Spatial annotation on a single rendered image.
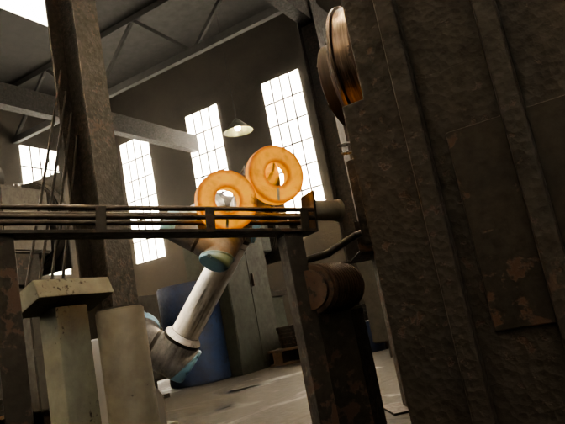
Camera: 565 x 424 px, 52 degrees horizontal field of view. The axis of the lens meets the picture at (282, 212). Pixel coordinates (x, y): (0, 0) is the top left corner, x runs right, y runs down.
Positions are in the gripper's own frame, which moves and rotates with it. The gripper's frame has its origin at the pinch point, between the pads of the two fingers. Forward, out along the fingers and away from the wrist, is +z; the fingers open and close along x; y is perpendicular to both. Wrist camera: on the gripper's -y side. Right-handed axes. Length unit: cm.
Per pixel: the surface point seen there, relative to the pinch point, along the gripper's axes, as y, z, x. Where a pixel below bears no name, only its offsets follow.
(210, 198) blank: -7.1, -0.4, -18.6
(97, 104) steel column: 239, -263, 11
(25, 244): 245, -506, -47
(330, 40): 36.0, 9.9, 26.4
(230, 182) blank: -3.7, 0.6, -12.8
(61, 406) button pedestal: -39, -41, -55
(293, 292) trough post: -31.2, -8.1, -1.6
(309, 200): -9.9, -1.2, 7.8
